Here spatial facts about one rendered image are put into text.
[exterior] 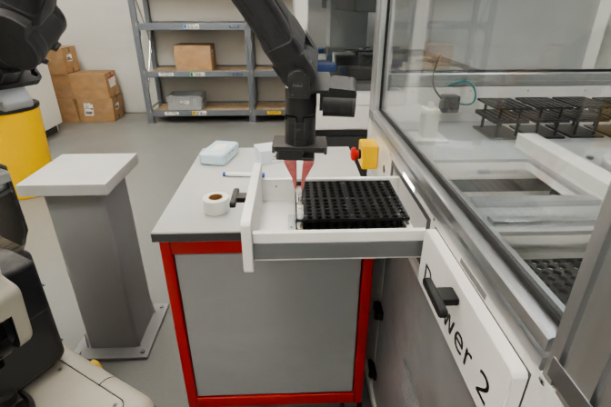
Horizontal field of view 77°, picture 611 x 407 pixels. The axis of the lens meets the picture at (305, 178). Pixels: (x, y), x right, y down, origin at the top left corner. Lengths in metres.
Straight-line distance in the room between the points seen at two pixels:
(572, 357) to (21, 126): 3.15
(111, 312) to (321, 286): 0.92
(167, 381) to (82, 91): 4.04
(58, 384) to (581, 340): 1.31
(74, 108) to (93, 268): 3.83
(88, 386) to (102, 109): 4.10
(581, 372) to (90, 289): 1.53
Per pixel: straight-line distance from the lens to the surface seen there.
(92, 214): 1.50
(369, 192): 0.87
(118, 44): 5.38
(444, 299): 0.59
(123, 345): 1.85
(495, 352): 0.52
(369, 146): 1.12
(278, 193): 0.95
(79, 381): 1.43
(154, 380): 1.72
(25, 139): 3.27
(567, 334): 0.44
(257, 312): 1.17
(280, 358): 1.30
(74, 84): 5.24
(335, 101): 0.69
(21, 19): 0.73
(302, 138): 0.71
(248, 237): 0.71
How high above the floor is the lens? 1.28
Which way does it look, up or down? 24 degrees down
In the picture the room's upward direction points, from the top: straight up
